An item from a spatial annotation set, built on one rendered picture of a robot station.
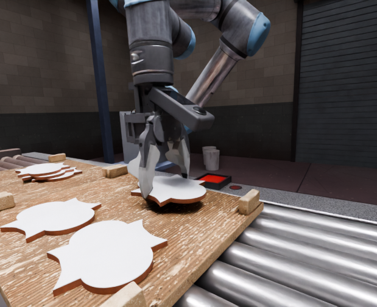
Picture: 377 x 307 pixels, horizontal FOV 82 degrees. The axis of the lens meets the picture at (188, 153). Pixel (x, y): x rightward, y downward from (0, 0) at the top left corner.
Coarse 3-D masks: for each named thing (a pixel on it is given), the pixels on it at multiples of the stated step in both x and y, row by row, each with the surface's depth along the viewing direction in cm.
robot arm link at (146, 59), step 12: (144, 48) 35; (156, 48) 35; (168, 48) 36; (132, 60) 37; (144, 60) 35; (156, 60) 35; (168, 60) 36; (132, 72) 37; (144, 72) 36; (156, 72) 36; (168, 72) 37
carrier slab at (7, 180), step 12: (24, 168) 76; (84, 168) 72; (96, 168) 71; (0, 180) 62; (12, 180) 61; (72, 180) 59; (84, 180) 58; (96, 180) 58; (12, 192) 51; (24, 192) 50; (36, 192) 50; (48, 192) 50
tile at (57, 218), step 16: (32, 208) 39; (48, 208) 39; (64, 208) 38; (80, 208) 38; (96, 208) 39; (16, 224) 33; (32, 224) 33; (48, 224) 33; (64, 224) 33; (80, 224) 33; (32, 240) 30
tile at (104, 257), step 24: (72, 240) 28; (96, 240) 28; (120, 240) 28; (144, 240) 28; (72, 264) 24; (96, 264) 23; (120, 264) 23; (144, 264) 23; (72, 288) 21; (96, 288) 20; (120, 288) 21
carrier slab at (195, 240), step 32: (64, 192) 49; (96, 192) 48; (128, 192) 48; (0, 224) 35; (160, 224) 33; (192, 224) 33; (224, 224) 32; (0, 256) 27; (32, 256) 27; (160, 256) 26; (192, 256) 25; (0, 288) 22; (32, 288) 22; (160, 288) 21
